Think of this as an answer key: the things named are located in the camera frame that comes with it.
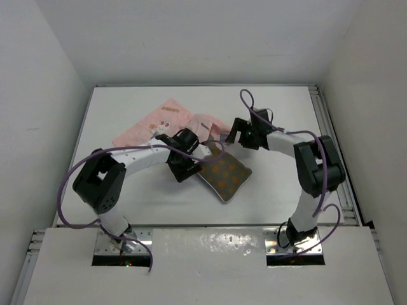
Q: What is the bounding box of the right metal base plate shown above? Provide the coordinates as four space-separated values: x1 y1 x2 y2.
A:
264 227 324 255

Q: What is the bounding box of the pink cartoon print pillowcase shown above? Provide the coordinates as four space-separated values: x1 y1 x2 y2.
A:
113 98 231 147

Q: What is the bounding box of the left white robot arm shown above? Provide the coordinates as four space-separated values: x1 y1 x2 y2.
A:
72 128 212 253

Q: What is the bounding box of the left aluminium frame rail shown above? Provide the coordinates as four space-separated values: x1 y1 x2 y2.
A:
10 229 46 305

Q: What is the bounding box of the white front cover board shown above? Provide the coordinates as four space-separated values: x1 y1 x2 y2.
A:
25 227 393 304

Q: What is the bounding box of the aluminium frame rail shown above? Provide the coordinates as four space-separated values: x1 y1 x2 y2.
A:
10 229 46 305
307 84 362 227

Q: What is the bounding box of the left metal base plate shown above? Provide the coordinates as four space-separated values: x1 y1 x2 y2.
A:
94 228 153 256

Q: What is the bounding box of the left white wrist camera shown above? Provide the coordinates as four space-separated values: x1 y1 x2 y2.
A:
193 144 212 159

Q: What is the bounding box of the right aluminium frame rail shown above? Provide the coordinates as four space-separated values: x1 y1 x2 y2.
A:
307 84 362 227

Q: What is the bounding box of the grey orange dotted pillow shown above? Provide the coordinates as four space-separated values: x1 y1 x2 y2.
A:
198 140 252 204

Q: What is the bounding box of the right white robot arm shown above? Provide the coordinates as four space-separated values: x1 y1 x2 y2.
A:
226 109 346 247

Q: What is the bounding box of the metal base plate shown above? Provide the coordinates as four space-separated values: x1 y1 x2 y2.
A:
264 227 324 255
94 228 153 256

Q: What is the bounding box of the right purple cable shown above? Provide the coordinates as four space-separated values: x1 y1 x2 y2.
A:
238 88 341 255

